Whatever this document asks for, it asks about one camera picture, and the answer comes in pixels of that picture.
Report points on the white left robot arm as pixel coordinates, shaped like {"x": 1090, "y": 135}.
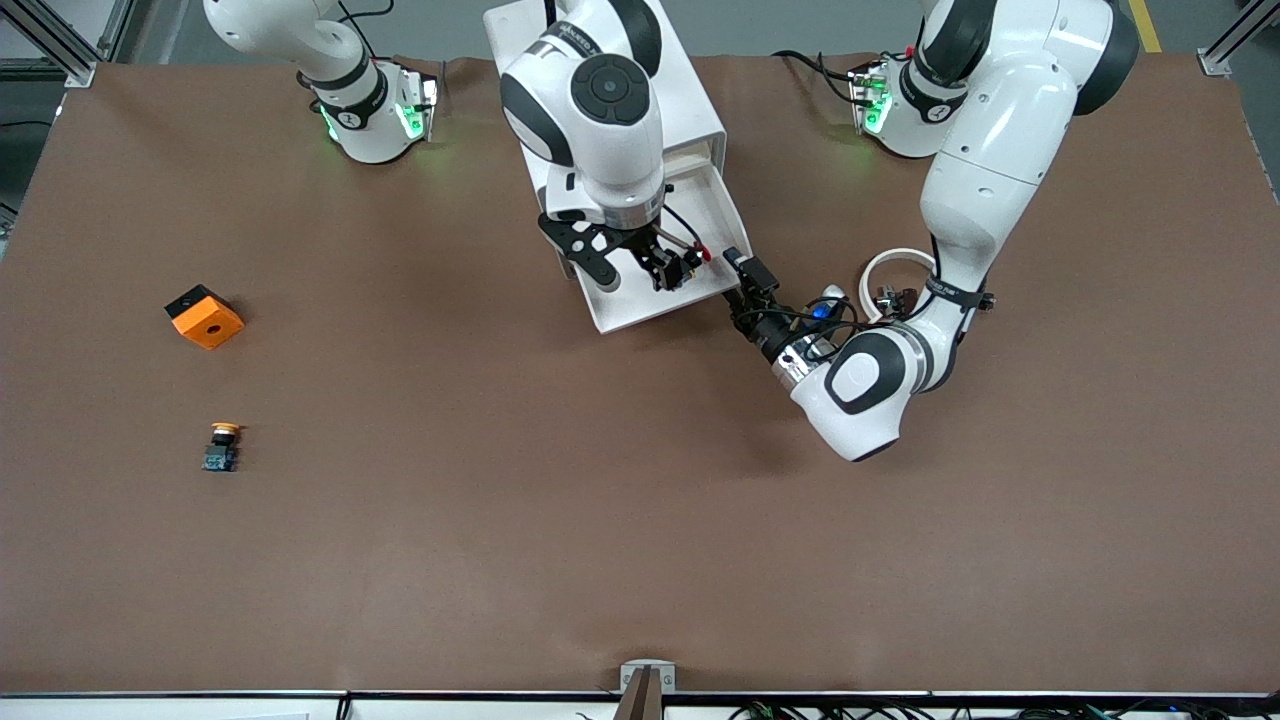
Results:
{"x": 985, "y": 170}

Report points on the red cap push button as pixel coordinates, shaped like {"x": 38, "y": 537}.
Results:
{"x": 703, "y": 255}

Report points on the yellow cap push button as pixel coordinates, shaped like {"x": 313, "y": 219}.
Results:
{"x": 220, "y": 458}

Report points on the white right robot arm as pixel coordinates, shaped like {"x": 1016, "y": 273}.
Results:
{"x": 600, "y": 120}

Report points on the metal table edge bracket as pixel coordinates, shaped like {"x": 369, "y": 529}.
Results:
{"x": 628, "y": 672}

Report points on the orange black button enclosure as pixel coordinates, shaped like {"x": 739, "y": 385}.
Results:
{"x": 210, "y": 325}

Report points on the aluminium frame profile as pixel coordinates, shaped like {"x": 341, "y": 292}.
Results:
{"x": 70, "y": 62}
{"x": 1220, "y": 55}

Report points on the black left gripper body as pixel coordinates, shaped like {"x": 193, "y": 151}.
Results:
{"x": 762, "y": 329}

